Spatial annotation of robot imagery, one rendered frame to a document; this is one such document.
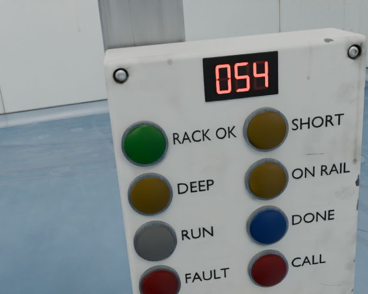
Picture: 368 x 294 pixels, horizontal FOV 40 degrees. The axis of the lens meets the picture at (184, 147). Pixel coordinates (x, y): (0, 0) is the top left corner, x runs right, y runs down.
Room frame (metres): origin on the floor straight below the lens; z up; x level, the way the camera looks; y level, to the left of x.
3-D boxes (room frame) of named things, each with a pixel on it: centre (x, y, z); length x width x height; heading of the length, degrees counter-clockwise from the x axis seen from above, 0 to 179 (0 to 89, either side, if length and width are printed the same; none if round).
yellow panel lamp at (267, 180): (0.31, -0.05, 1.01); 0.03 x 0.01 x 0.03; 97
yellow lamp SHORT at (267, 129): (0.31, -0.05, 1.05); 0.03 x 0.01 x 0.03; 97
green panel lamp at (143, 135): (0.30, 0.02, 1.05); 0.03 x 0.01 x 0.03; 97
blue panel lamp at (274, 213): (0.31, -0.05, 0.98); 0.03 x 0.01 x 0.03; 97
